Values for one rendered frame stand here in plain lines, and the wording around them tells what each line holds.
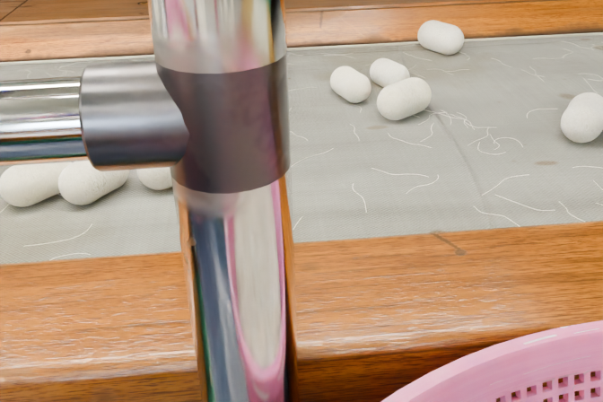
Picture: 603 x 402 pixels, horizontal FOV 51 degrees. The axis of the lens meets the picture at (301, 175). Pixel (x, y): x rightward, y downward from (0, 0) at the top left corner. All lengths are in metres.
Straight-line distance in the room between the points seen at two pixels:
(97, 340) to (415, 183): 0.17
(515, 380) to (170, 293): 0.10
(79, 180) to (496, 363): 0.19
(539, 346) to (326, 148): 0.19
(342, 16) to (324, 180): 0.24
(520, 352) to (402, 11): 0.39
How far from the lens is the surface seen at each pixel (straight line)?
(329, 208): 0.28
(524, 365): 0.17
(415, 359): 0.18
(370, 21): 0.52
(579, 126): 0.35
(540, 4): 0.57
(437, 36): 0.48
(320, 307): 0.19
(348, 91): 0.38
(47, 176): 0.30
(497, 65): 0.47
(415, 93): 0.36
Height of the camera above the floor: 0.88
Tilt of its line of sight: 28 degrees down
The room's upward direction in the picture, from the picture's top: 2 degrees counter-clockwise
